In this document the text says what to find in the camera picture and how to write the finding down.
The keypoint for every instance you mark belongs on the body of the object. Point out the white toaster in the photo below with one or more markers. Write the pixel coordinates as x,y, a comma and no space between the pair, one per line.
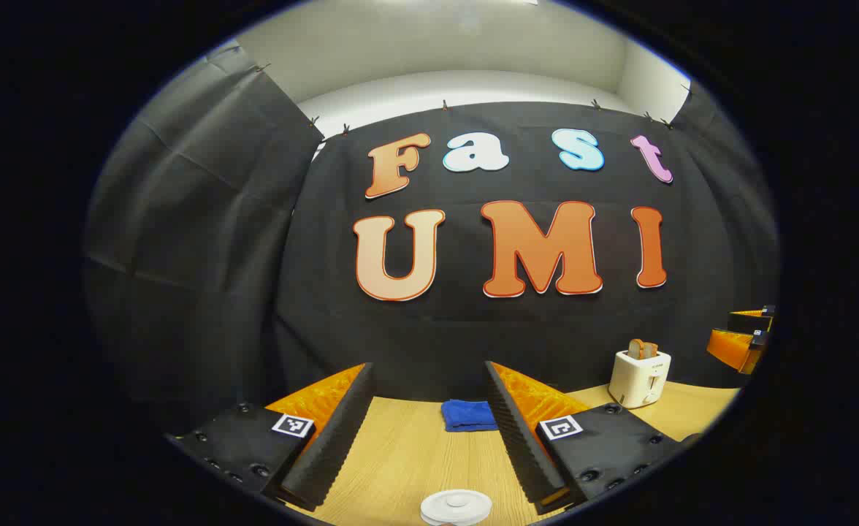
638,380

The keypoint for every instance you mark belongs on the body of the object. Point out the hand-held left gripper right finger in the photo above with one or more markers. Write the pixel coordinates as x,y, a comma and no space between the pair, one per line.
521,438

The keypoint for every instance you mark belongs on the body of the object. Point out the brown bread slice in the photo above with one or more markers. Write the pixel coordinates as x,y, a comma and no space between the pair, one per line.
641,349

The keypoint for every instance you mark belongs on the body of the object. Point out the black backdrop cloth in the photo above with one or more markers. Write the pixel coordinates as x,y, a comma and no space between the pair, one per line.
218,219

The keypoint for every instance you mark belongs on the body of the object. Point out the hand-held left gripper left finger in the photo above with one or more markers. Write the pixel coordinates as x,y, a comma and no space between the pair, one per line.
331,438

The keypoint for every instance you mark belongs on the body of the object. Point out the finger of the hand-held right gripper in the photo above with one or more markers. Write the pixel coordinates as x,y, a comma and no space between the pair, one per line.
732,348
752,320

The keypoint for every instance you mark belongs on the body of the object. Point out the blue cloth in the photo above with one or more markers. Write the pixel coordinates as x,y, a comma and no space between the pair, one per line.
468,415

